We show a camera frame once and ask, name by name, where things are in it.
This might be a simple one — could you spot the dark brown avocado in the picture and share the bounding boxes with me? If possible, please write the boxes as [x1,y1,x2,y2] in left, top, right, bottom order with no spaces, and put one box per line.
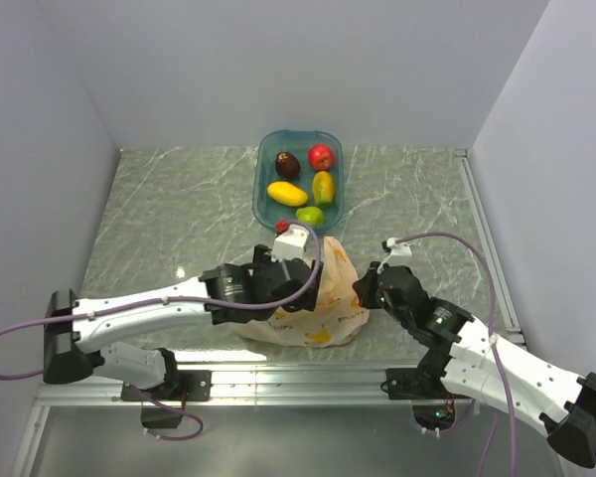
[274,151,301,181]

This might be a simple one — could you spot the yellow mango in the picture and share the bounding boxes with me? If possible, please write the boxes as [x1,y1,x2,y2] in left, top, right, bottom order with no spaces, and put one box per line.
[266,181,309,207]

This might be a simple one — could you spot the red apple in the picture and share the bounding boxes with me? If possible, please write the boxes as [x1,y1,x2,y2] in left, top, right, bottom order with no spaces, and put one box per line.
[307,144,335,171]

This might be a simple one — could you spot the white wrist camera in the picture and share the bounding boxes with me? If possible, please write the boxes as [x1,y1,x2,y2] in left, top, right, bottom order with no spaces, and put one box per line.
[271,220,309,261]
[381,238,412,258]

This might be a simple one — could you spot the aluminium right side rail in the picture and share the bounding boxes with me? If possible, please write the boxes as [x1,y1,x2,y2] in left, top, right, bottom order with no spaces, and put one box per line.
[454,149,526,349]

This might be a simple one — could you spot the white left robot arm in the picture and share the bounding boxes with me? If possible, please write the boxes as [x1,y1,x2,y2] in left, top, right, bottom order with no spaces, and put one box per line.
[42,245,323,399]

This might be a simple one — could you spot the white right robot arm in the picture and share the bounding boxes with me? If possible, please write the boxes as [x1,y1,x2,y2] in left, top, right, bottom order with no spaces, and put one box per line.
[353,262,596,469]

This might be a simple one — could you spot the teal plastic fruit tray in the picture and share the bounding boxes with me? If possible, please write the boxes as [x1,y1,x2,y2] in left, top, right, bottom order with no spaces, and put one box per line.
[252,129,345,235]

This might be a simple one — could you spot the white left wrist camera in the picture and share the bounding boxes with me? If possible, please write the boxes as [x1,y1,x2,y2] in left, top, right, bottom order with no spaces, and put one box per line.
[271,220,309,261]

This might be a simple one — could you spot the translucent orange plastic bag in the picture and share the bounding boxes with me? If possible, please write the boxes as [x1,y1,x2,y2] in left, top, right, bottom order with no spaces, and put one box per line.
[233,237,370,348]

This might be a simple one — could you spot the green lime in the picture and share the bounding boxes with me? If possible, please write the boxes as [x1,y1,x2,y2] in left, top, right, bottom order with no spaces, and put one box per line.
[296,206,326,226]

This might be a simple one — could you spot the aluminium front rail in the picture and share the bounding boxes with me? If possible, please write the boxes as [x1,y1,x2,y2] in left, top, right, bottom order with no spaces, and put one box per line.
[34,362,527,406]

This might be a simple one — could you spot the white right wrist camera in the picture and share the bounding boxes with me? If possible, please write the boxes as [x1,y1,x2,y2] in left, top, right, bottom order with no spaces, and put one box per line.
[381,238,412,258]

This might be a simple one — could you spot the aluminium rail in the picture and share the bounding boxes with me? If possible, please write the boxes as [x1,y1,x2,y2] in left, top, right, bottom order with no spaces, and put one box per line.
[34,362,527,406]
[454,149,526,349]

